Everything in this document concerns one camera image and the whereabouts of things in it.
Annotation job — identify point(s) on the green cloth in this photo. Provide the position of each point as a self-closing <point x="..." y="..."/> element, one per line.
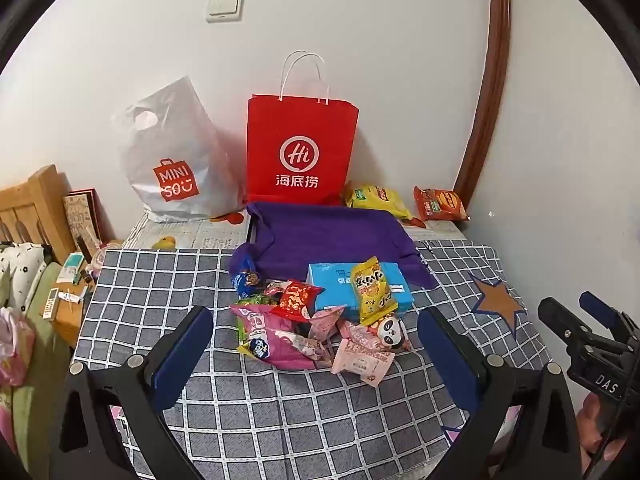
<point x="42" y="375"/>

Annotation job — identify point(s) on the panda snack packet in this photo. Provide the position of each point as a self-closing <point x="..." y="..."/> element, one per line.
<point x="391" y="334"/>

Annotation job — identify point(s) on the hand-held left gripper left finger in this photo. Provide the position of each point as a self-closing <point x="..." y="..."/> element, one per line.
<point x="182" y="355"/>

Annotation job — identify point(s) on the purple cloth bag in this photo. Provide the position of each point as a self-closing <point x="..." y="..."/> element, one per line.
<point x="325" y="232"/>

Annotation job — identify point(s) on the pink printed snack packet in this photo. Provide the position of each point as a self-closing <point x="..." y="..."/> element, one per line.
<point x="352" y="332"/>

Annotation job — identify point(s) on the white tube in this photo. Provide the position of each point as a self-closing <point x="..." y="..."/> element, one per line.
<point x="70" y="297"/>

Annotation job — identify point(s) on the yellow chips bag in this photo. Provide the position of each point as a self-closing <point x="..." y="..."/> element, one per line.
<point x="377" y="200"/>

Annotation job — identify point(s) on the white black dotted pillow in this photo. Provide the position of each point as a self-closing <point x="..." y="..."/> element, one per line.
<point x="20" y="270"/>

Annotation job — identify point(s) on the teal small box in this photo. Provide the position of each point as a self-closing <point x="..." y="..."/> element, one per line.
<point x="71" y="266"/>

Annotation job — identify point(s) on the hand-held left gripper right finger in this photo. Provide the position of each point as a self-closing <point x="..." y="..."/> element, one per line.
<point x="452" y="360"/>

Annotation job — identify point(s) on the white plastic shopping bag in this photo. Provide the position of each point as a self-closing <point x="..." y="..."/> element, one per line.
<point x="170" y="150"/>

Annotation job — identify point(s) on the blue tissue pack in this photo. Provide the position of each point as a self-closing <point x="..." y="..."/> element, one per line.
<point x="332" y="285"/>

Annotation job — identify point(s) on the brown wooden door frame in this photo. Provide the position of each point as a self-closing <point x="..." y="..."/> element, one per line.
<point x="492" y="85"/>

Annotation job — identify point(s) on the light pink snack packet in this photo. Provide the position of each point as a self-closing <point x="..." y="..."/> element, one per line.
<point x="360" y="362"/>

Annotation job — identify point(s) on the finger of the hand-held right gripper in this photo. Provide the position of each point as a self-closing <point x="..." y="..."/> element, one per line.
<point x="600" y="310"/>
<point x="565" y="325"/>

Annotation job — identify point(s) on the person's right hand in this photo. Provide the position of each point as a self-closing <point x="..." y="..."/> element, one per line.
<point x="600" y="427"/>

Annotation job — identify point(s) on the white light switch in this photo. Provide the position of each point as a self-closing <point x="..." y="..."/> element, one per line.
<point x="224" y="7"/>

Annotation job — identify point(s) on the dark blue round snack packet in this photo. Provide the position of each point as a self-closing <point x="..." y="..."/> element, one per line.
<point x="247" y="281"/>

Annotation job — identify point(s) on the brown cardboard box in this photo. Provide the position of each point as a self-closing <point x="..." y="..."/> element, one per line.
<point x="72" y="320"/>

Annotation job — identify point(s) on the red snack packet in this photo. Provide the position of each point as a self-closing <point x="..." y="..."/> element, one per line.
<point x="296" y="302"/>

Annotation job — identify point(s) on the grey checked blanket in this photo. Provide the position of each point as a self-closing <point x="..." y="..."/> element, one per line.
<point x="300" y="420"/>

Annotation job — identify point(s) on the pink plastic bag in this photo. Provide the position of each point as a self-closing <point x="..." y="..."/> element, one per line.
<point x="12" y="347"/>

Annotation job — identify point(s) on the red paper bag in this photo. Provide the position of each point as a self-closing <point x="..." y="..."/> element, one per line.
<point x="300" y="125"/>

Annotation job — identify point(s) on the yellow snack packet black print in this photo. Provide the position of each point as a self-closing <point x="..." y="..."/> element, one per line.
<point x="372" y="290"/>

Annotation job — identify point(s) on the magenta snack packet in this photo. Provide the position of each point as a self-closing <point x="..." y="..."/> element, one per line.
<point x="282" y="342"/>

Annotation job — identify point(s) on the wooden headboard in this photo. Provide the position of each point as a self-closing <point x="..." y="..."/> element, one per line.
<point x="35" y="200"/>

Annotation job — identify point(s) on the pale pink snack packet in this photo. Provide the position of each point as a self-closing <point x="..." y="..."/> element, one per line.
<point x="325" y="322"/>

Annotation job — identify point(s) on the patterned notebook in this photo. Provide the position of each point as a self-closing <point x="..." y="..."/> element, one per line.
<point x="80" y="217"/>

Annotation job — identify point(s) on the white red lychee candy packet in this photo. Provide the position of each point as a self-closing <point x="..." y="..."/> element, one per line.
<point x="274" y="288"/>

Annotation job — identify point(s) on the orange chips bag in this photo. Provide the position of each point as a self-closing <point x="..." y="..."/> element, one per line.
<point x="442" y="204"/>

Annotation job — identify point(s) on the white remote control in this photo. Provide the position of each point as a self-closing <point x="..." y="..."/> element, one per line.
<point x="51" y="304"/>

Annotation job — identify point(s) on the green snack packet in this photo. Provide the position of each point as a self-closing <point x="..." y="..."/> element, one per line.
<point x="252" y="302"/>

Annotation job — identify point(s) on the white printed bedsheet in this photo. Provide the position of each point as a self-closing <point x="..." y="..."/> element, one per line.
<point x="210" y="235"/>

